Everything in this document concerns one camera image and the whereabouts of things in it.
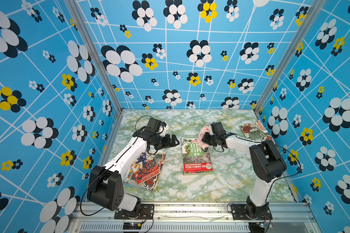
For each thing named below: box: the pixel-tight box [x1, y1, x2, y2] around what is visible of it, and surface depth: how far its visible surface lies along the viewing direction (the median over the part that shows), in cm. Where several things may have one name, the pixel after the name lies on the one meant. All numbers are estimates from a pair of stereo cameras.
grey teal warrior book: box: [122, 165, 161, 192], surface depth 84 cm
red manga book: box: [131, 151, 161, 185], surface depth 88 cm
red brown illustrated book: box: [238, 120, 276, 144], surface depth 107 cm
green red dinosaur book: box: [181, 138, 214, 176], surface depth 93 cm
